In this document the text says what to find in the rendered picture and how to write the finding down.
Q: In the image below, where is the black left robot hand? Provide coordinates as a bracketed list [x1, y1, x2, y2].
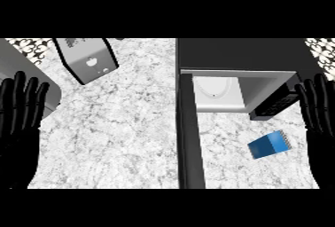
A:
[0, 70, 52, 190]

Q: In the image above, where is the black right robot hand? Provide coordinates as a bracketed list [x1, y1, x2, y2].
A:
[294, 73, 335, 190]

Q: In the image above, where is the blue milk carton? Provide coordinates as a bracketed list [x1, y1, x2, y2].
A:
[247, 129, 291, 160]

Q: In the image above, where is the dark grey microwave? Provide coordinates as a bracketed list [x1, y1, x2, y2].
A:
[176, 38, 330, 121]

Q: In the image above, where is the dark grey microwave door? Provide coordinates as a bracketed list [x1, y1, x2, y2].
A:
[176, 73, 207, 190]

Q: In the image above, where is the silver toaster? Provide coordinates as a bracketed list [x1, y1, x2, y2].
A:
[52, 38, 121, 86]

